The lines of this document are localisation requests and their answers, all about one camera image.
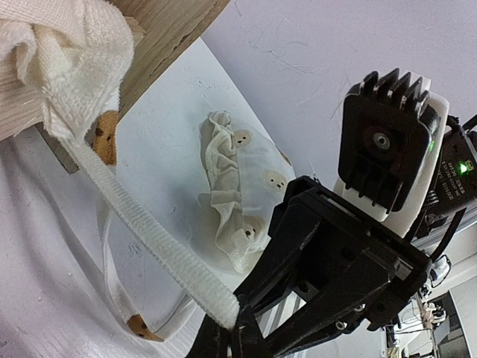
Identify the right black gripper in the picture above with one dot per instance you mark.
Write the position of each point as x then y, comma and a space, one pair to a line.
346, 265

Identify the small bear print pillow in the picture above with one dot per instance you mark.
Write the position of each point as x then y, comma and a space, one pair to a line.
248, 176

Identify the large bear print cushion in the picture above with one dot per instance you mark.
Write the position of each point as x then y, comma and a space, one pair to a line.
93, 168

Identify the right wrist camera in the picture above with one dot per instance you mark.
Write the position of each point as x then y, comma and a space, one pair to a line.
391, 136

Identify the wooden pet bed frame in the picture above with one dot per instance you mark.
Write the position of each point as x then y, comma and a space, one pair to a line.
162, 31

